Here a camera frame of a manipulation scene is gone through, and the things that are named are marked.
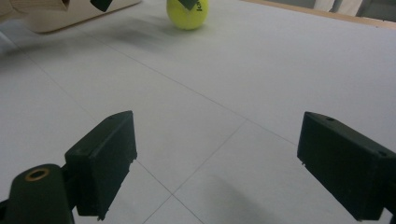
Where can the yellow tennis ball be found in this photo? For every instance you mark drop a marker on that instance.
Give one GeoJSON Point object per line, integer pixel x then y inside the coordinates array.
{"type": "Point", "coordinates": [186, 18]}

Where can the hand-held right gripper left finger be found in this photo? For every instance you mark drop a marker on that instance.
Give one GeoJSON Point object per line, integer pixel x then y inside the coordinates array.
{"type": "Point", "coordinates": [102, 165]}

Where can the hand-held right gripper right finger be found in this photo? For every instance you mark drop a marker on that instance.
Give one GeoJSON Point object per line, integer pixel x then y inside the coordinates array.
{"type": "Point", "coordinates": [345, 168]}

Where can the white plastic storage bin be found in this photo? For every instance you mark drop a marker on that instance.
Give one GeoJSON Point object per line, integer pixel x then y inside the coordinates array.
{"type": "Point", "coordinates": [77, 17]}

